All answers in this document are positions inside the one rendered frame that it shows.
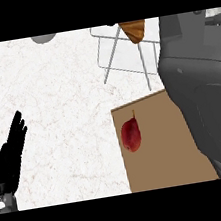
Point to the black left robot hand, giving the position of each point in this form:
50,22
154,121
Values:
11,155

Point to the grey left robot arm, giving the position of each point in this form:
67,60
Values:
8,203

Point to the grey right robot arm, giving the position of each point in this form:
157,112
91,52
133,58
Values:
202,101

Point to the brown flat tray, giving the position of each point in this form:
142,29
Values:
163,154

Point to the brown croissant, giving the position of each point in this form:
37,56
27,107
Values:
133,30

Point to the grey round bowl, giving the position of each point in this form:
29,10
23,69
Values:
43,38

